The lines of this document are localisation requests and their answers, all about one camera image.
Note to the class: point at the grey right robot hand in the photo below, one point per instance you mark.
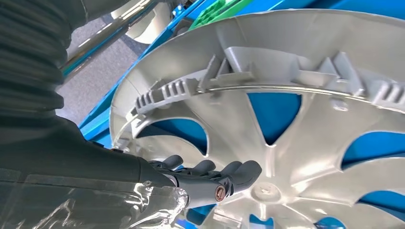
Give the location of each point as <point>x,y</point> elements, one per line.
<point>79,177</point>

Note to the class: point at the blue steel shelving rack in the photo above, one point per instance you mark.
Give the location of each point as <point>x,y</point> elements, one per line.
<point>95,129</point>

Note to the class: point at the chrome metal pole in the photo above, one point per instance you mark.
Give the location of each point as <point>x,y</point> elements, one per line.
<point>104,38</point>

